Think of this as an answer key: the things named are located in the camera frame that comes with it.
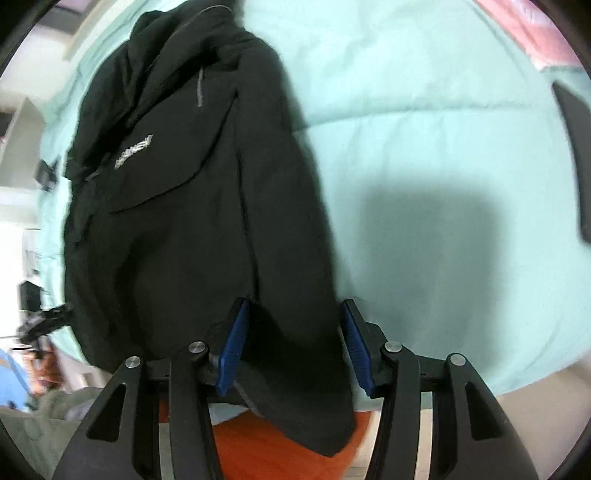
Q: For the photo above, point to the teal quilt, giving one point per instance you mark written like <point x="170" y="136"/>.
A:
<point x="415" y="138"/>

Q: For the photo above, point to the pink pillow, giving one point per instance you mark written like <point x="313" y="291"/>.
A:
<point x="531" y="32"/>

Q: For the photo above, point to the orange cloth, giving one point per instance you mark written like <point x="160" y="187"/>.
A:
<point x="258" y="438"/>

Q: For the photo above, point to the blue cloth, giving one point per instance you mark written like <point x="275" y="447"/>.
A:
<point x="11" y="378"/>

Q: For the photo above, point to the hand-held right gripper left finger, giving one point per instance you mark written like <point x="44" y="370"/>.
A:
<point x="233" y="341"/>

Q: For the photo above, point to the black hooded jacket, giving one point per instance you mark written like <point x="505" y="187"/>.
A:
<point x="184" y="230"/>

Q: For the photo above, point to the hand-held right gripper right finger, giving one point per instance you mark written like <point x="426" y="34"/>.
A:
<point x="355" y="350"/>

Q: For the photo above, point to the grey-green cloth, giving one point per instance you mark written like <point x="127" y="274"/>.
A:
<point x="46" y="429"/>

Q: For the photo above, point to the dark flat object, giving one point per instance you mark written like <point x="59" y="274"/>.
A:
<point x="577" y="138"/>

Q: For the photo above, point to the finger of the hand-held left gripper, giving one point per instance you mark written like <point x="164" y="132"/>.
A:
<point x="51" y="318"/>

